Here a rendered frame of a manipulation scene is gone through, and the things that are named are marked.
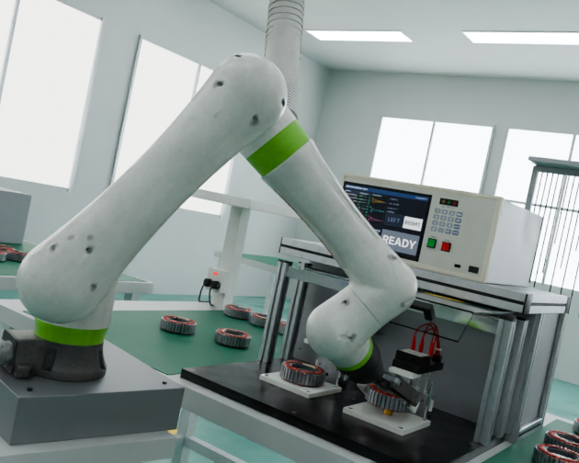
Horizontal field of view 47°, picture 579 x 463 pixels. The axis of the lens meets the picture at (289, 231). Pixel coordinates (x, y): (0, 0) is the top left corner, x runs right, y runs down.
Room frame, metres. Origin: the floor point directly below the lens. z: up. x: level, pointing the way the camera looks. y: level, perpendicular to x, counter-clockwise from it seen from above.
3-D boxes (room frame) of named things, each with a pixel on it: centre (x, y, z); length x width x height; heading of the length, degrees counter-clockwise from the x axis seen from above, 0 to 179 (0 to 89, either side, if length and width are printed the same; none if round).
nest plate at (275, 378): (1.63, -0.10, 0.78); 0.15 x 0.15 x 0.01; 55
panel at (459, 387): (1.77, -0.35, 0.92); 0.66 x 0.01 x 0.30; 55
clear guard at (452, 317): (1.46, -0.35, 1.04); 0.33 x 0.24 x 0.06; 145
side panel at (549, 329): (1.70, -0.70, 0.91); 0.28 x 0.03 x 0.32; 145
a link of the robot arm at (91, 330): (1.17, 0.35, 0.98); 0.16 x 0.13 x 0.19; 7
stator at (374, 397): (1.49, -0.30, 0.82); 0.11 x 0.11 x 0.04
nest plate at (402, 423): (1.49, -0.30, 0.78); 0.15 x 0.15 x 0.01; 55
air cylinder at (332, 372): (1.75, -0.19, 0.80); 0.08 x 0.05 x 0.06; 55
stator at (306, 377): (1.63, -0.10, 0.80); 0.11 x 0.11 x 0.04
